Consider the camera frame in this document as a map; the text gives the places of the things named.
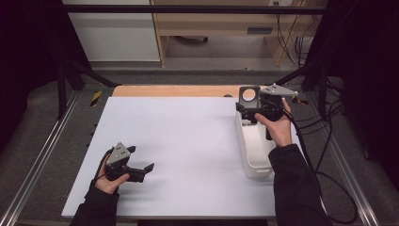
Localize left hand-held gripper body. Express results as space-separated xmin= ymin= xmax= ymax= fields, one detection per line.
xmin=104 ymin=141 xmax=147 ymax=183

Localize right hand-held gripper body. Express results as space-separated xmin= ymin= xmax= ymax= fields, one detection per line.
xmin=257 ymin=83 xmax=299 ymax=122

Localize dark patterned phone case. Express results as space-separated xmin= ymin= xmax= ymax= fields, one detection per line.
xmin=238 ymin=85 xmax=262 ymax=109

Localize white plastic bin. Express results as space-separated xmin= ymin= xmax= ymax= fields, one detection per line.
xmin=234 ymin=107 xmax=283 ymax=179

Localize person's left hand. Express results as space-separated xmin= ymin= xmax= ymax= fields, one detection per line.
xmin=93 ymin=156 xmax=130 ymax=195

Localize person's right hand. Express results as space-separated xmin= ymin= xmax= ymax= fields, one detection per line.
xmin=254 ymin=97 xmax=295 ymax=148

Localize white table mat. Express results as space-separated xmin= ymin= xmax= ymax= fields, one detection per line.
xmin=60 ymin=96 xmax=327 ymax=218

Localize wooden table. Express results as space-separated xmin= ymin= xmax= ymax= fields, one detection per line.
xmin=112 ymin=84 xmax=281 ymax=98

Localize light wooden desk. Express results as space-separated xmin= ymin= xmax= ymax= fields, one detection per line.
xmin=150 ymin=0 xmax=327 ymax=68

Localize white power strip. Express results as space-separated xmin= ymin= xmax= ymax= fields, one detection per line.
xmin=268 ymin=0 xmax=293 ymax=8

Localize black curtain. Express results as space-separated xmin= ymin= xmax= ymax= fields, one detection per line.
xmin=313 ymin=0 xmax=399 ymax=183
xmin=0 ymin=0 xmax=90 ymax=152

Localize white cabinet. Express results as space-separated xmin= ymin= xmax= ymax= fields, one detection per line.
xmin=61 ymin=0 xmax=162 ymax=62

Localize left hand-held gripper cable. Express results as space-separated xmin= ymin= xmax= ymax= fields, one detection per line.
xmin=92 ymin=150 xmax=111 ymax=186

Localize hand-held gripper cable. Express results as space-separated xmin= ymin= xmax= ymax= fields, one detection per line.
xmin=272 ymin=100 xmax=359 ymax=225
xmin=92 ymin=150 xmax=111 ymax=186

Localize black frame brace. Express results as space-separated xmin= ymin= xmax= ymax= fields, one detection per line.
xmin=266 ymin=60 xmax=328 ymax=119
xmin=56 ymin=59 xmax=121 ymax=121

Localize hanging cable bundle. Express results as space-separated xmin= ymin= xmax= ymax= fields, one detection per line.
xmin=276 ymin=12 xmax=318 ymax=67

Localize black floor cables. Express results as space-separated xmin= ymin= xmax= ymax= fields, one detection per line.
xmin=295 ymin=78 xmax=346 ymax=136

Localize grey desk handle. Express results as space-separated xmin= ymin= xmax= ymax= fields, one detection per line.
xmin=247 ymin=26 xmax=274 ymax=35

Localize right hand-held gripper cable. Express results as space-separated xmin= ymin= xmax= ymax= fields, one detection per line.
xmin=272 ymin=100 xmax=359 ymax=225

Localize aluminium floor rail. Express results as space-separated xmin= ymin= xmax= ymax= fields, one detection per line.
xmin=0 ymin=90 xmax=81 ymax=226
xmin=302 ymin=90 xmax=380 ymax=226

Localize black frame crossbar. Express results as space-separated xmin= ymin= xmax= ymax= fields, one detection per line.
xmin=60 ymin=4 xmax=330 ymax=15

